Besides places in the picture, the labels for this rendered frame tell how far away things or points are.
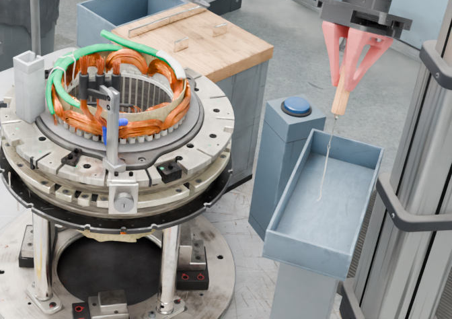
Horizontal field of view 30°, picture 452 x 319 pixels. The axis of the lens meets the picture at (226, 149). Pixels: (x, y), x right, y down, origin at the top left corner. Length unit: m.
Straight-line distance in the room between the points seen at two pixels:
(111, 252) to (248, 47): 0.41
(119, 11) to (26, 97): 0.50
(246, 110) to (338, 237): 0.42
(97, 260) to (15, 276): 0.14
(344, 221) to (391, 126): 2.17
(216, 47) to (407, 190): 0.39
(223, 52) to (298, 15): 2.61
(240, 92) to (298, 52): 2.26
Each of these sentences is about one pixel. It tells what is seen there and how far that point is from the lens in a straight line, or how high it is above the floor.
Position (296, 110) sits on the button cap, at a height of 1.04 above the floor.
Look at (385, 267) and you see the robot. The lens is 1.43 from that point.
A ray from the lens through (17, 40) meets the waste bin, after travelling 2.81.
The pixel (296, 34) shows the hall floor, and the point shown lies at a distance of 3.82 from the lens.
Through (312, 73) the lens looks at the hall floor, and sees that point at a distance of 3.54.
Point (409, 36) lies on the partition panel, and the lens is 3.59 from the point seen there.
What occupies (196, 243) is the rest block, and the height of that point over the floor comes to 0.84.
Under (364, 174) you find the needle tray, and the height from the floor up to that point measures 1.02.
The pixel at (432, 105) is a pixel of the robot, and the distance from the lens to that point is 1.26.
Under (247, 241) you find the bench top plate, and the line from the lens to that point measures 1.45.
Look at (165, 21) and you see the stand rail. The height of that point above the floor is 1.07.
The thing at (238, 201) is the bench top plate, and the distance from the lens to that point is 1.53.
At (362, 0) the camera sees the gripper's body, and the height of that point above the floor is 1.33.
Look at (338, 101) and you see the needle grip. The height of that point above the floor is 1.21.
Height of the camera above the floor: 1.74
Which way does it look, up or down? 35 degrees down
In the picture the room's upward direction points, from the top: 7 degrees clockwise
